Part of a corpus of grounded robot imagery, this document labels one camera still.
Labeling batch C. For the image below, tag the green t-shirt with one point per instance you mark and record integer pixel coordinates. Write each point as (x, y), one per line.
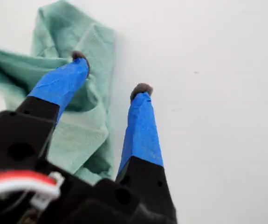
(82, 140)

